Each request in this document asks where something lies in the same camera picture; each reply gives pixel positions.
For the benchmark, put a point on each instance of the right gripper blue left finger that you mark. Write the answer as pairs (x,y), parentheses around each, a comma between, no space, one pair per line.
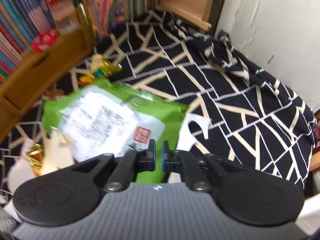
(151,156)

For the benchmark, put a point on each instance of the gold blue foil wrapper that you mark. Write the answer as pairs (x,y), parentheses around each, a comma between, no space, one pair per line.
(99,68)

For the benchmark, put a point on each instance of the black white patterned tablecloth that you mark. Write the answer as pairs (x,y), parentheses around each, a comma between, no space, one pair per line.
(236,109)

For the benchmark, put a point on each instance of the red crochet flower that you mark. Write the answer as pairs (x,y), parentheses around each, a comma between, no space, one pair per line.
(45,40)

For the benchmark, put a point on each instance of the torn white orange cardboard box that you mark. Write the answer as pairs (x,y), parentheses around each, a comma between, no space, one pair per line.
(57,155)

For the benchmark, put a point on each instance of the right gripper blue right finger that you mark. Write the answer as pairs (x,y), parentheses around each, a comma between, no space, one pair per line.
(166,156)

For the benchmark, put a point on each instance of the row of upright books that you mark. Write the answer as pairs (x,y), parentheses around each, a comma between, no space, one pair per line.
(24,23)

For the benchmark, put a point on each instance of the wooden desk shelf with drawers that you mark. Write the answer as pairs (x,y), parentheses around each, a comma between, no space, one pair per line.
(39,70)

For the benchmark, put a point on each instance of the small white plastic jar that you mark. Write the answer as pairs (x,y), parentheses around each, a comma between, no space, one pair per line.
(64,16)

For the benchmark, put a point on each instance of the green clear snack bag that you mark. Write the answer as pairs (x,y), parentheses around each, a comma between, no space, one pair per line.
(107,118)

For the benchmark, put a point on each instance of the thin picture books row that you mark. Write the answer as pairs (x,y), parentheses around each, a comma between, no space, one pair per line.
(104,15)

